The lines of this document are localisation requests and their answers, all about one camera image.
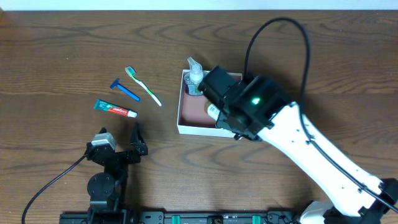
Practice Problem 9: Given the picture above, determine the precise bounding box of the white lotion tube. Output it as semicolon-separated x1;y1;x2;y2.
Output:
204;101;220;121

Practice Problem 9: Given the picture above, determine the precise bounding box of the Colgate toothpaste tube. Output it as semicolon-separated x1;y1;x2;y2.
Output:
94;99;137;118

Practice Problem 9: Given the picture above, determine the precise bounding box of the white open cardboard box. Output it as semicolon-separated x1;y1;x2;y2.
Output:
177;70;234;138

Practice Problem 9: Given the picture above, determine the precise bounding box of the clear pump soap bottle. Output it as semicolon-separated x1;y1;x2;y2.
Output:
183;57;206;96

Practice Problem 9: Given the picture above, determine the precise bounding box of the left black cable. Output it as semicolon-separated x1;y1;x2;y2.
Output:
21;154;88;224

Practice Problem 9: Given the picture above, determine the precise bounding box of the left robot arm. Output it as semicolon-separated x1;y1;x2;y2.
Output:
85;123;148;223

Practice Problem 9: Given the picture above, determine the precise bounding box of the green white toothbrush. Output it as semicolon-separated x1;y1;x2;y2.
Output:
125;66;162;106

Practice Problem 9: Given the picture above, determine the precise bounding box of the black cable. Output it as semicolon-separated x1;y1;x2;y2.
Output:
21;154;88;224
243;17;398;215

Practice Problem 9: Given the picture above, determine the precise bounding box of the right black cable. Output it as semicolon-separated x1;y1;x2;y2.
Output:
243;17;398;215

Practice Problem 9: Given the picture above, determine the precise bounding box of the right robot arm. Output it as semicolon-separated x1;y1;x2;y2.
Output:
198;67;397;223

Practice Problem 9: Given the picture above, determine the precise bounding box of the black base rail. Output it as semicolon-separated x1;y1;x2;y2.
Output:
59;210;298;224

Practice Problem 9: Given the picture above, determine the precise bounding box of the blue disposable razor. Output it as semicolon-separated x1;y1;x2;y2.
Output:
109;78;141;101

